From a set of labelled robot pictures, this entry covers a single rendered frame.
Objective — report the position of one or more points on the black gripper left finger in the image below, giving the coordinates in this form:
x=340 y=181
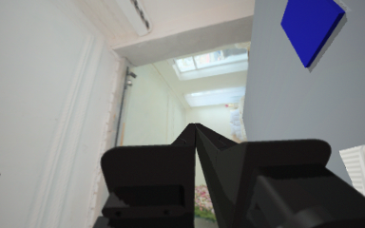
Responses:
x=155 y=164

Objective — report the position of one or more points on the dark blue flat plate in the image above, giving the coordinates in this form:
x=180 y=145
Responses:
x=308 y=24

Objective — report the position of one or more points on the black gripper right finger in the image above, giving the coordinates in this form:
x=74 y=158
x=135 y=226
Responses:
x=227 y=167

